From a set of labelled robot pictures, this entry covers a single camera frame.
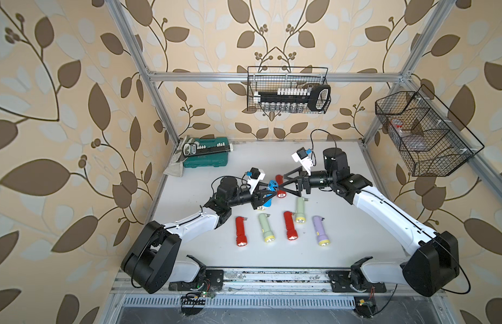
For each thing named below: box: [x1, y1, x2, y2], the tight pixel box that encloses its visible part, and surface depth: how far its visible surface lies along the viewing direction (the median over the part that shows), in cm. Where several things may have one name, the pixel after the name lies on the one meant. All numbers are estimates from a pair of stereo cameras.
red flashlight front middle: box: [283, 210, 299, 241], surface depth 88 cm
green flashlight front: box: [258, 213, 276, 243], surface depth 86 cm
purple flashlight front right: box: [313, 215, 331, 247], surface depth 86 cm
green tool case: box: [182, 137, 229, 169], surface depth 110 cm
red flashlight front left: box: [235, 216, 248, 247], surface depth 86 cm
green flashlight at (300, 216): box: [295, 196, 307, 225], surface depth 92 cm
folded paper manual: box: [163, 135, 193, 178], surface depth 110 cm
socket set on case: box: [182, 142, 235, 158], surface depth 111 cm
